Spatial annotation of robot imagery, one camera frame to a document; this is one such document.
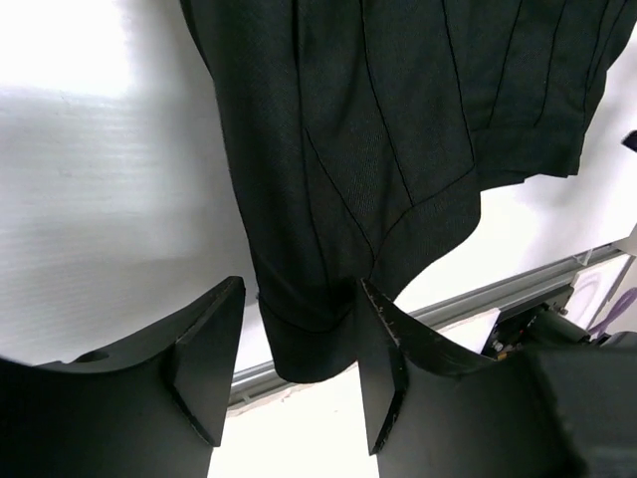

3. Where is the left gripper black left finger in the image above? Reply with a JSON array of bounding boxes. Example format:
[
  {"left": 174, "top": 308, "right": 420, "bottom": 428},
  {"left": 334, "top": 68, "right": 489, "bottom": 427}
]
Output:
[{"left": 1, "top": 276, "right": 246, "bottom": 477}]

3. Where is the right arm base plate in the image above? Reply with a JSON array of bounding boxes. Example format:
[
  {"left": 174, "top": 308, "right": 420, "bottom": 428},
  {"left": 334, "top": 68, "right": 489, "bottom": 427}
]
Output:
[{"left": 480, "top": 288, "right": 637, "bottom": 359}]

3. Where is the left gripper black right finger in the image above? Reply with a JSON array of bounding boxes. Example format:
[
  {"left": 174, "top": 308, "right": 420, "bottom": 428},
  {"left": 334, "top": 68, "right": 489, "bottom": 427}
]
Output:
[{"left": 358, "top": 281, "right": 636, "bottom": 477}]

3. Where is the aluminium front rail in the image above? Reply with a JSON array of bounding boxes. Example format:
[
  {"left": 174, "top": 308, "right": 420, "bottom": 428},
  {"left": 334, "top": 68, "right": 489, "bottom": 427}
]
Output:
[{"left": 228, "top": 246, "right": 633, "bottom": 410}]

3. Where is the black skirt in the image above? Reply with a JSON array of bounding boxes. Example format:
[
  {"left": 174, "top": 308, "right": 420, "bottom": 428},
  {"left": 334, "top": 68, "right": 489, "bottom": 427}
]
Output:
[{"left": 181, "top": 1, "right": 636, "bottom": 383}]

